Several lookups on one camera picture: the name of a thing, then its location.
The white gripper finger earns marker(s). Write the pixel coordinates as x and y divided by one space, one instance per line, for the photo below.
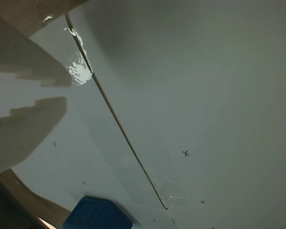
26 59
26 131

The blue cube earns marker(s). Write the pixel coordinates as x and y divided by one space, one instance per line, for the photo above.
97 214

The clear adhesive tape piece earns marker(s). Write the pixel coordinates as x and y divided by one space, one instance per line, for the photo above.
174 194
79 71

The white paper sheet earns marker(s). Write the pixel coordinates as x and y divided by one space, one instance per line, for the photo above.
85 143
205 95

